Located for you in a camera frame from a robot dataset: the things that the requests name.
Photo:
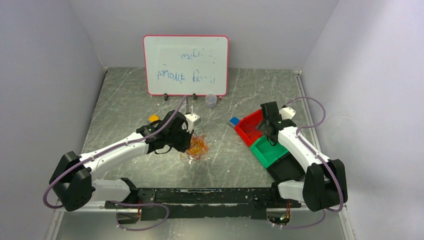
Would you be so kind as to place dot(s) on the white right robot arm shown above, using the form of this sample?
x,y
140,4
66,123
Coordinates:
x,y
324,186

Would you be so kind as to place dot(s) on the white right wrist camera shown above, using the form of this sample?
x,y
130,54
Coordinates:
x,y
287,113

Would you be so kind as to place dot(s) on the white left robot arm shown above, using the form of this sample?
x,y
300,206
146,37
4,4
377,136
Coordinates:
x,y
76,178

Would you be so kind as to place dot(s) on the blue grey block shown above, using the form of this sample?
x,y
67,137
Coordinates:
x,y
233,122

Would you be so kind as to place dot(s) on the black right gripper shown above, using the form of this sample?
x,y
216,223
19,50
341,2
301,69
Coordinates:
x,y
262,126

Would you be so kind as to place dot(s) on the clear plastic cup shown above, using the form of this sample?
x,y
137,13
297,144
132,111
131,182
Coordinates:
x,y
211,100

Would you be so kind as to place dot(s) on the green plastic bin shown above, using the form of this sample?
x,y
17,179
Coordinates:
x,y
267,153

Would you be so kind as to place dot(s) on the pink framed whiteboard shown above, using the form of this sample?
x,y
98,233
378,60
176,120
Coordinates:
x,y
193,65

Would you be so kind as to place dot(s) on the black plastic bin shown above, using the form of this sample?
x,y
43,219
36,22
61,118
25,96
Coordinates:
x,y
286,168

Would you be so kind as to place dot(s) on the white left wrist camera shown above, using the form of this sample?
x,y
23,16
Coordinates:
x,y
192,119

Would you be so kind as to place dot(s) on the red plastic bin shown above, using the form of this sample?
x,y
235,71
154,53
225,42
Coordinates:
x,y
247,128

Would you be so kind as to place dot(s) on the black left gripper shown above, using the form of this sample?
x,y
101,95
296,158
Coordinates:
x,y
185,145

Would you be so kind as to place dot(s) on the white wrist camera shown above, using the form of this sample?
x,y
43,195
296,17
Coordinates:
x,y
192,119
287,113

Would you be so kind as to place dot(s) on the yellow grey block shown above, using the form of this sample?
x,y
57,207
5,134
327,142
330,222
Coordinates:
x,y
153,118

